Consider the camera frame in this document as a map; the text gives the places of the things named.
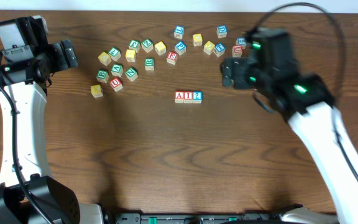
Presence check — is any yellow block below J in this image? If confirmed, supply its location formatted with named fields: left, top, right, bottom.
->
left=126, top=49, right=137, bottom=62

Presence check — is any green L block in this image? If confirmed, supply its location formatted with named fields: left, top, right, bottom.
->
left=108, top=47, right=121, bottom=62

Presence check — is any blue D block top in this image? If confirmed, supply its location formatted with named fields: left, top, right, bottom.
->
left=216, top=25, right=228, bottom=39

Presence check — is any green Z block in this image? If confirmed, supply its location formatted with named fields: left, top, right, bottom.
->
left=141, top=39, right=154, bottom=53

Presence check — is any green B block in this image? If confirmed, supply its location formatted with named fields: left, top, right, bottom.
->
left=96, top=70, right=109, bottom=83

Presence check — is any blue T block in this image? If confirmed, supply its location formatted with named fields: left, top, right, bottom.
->
left=214, top=43, right=226, bottom=57

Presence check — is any red I block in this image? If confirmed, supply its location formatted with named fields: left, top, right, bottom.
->
left=183, top=91, right=193, bottom=103

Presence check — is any green R block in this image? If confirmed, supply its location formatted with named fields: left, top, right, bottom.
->
left=145, top=58, right=155, bottom=71

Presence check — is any yellow block beside T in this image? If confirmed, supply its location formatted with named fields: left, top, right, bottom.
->
left=203, top=40, right=215, bottom=55

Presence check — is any yellow block top centre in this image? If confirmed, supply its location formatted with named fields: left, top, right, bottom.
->
left=193, top=34, right=203, bottom=47

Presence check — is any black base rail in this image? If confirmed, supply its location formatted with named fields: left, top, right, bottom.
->
left=114, top=212, right=347, bottom=224

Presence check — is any red U block right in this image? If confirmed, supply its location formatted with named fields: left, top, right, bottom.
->
left=232, top=45, right=244, bottom=58

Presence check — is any blue P block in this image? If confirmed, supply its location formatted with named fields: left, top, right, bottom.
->
left=175, top=41, right=186, bottom=55

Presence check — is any blue 5 block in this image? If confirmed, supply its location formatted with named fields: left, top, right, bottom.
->
left=236, top=37, right=247, bottom=49

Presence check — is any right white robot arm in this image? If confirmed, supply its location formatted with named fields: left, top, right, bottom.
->
left=221, top=28, right=358, bottom=223

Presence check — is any red E block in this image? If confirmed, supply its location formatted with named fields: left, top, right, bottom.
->
left=167, top=51, right=178, bottom=65

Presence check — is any green J block left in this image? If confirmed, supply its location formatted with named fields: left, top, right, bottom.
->
left=129, top=40, right=140, bottom=53

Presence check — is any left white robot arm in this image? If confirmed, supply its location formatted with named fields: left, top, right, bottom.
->
left=0, top=16, right=109, bottom=224

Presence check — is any green N block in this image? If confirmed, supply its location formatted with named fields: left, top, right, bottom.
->
left=125, top=67, right=138, bottom=82

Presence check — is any red u block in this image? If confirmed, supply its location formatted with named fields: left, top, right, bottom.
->
left=232, top=45, right=244, bottom=58
left=109, top=77, right=123, bottom=92

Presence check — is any yellow block near Z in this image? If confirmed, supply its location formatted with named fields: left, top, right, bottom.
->
left=154, top=41, right=167, bottom=55

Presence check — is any red U block left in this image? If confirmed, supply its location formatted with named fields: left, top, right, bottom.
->
left=109, top=77, right=123, bottom=92

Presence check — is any green V block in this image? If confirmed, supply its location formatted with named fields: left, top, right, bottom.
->
left=111, top=63, right=123, bottom=77

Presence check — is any red A block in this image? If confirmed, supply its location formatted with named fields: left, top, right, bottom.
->
left=175, top=91, right=184, bottom=103

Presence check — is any yellow Q block left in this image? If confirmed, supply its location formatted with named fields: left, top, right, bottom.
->
left=98, top=52, right=111, bottom=66

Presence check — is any blue 2 block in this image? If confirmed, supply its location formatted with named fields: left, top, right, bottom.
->
left=193, top=91, right=203, bottom=103

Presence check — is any blue L block top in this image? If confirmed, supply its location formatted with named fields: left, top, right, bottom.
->
left=173, top=26, right=185, bottom=39

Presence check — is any yellow K block left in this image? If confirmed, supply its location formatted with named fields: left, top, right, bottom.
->
left=90, top=85, right=103, bottom=98

